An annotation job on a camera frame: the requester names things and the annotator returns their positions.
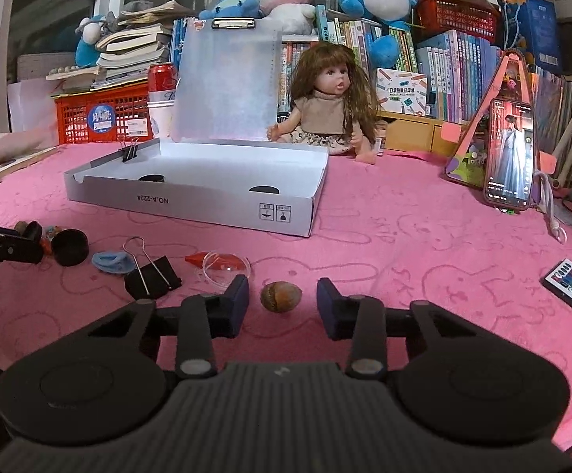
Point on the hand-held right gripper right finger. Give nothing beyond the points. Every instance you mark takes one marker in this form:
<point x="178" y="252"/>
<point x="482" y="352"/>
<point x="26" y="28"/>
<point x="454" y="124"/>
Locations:
<point x="327" y="305"/>

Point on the small black binder clip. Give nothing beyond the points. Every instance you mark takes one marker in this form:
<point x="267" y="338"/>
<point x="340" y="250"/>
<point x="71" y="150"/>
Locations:
<point x="129" y="150"/>

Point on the pile of worn books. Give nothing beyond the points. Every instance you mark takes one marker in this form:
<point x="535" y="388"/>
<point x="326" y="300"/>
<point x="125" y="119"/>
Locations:
<point x="133" y="44"/>

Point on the red plastic tube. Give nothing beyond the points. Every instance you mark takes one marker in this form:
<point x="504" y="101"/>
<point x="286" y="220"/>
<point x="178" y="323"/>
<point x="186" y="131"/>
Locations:
<point x="198" y="259"/>

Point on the red plastic crate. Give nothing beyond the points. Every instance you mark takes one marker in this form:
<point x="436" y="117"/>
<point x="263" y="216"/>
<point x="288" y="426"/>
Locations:
<point x="76" y="118"/>

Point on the brown walnut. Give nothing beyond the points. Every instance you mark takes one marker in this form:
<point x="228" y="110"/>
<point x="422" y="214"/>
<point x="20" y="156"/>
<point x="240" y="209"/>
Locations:
<point x="281" y="296"/>

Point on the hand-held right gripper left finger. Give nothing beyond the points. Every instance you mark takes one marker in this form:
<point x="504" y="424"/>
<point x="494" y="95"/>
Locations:
<point x="239" y="301"/>

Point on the red plastic basket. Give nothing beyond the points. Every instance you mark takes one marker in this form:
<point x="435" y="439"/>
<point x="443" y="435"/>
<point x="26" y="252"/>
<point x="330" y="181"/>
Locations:
<point x="458" y="17"/>

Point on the white printed carton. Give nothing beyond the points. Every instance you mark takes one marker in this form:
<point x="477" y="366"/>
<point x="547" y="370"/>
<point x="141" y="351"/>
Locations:
<point x="401" y="91"/>

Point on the white cardboard box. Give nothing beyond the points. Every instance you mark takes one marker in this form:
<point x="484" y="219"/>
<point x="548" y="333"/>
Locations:
<point x="192" y="192"/>

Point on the blue bear plush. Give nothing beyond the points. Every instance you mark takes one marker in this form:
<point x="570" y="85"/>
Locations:
<point x="231" y="6"/>

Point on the small blue white plush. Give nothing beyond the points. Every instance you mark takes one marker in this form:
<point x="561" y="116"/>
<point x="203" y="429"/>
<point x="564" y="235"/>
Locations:
<point x="86" y="49"/>

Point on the row of upright books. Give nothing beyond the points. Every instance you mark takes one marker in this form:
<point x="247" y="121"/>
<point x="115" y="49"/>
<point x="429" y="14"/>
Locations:
<point x="458" y="74"/>

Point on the large black binder clip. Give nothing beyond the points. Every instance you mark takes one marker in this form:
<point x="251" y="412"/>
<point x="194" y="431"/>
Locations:
<point x="155" y="278"/>

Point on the wooden desktop drawer unit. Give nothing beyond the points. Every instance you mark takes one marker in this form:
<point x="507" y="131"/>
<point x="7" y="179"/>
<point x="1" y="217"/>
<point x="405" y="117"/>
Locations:
<point x="414" y="135"/>

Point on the clear plastic dome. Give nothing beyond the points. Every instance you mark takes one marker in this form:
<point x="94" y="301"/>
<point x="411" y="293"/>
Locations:
<point x="226" y="268"/>

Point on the blue plastic clip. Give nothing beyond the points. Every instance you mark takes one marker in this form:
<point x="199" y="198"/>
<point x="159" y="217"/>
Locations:
<point x="111" y="262"/>

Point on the pink phone stand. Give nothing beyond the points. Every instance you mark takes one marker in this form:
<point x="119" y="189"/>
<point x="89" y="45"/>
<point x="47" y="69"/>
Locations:
<point x="510" y="74"/>

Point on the papers and notebook pile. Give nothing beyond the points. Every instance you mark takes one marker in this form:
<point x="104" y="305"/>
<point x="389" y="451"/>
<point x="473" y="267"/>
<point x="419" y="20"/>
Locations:
<point x="5" y="160"/>

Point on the white paper cup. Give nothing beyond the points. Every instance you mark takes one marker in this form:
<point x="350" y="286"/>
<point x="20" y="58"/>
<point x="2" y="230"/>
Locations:
<point x="161" y="116"/>

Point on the red soda can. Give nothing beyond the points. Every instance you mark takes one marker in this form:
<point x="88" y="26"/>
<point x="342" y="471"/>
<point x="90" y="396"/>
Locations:
<point x="162" y="78"/>

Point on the pink printed blanket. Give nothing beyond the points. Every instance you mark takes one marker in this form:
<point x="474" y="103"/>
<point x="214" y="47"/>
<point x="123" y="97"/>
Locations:
<point x="414" y="256"/>

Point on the tall black round cap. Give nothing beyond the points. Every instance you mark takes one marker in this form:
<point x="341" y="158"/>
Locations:
<point x="70" y="249"/>

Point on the translucent clipboard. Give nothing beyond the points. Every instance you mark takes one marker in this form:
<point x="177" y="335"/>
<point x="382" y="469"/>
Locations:
<point x="226" y="83"/>

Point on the smartphone with pink case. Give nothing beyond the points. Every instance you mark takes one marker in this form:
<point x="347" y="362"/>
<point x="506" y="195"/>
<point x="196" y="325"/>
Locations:
<point x="510" y="152"/>

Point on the remote with colourful buttons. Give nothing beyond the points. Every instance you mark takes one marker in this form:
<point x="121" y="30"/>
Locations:
<point x="569" y="283"/>

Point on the blue gift bag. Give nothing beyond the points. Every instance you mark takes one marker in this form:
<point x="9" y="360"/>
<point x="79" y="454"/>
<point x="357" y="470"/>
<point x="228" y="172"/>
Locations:
<point x="537" y="34"/>

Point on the small colourful toy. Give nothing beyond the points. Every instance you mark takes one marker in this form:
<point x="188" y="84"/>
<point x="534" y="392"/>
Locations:
<point x="49" y="239"/>

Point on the long-haired baby doll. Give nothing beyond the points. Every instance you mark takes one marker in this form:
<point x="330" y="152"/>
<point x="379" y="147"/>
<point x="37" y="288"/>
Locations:
<point x="323" y="103"/>

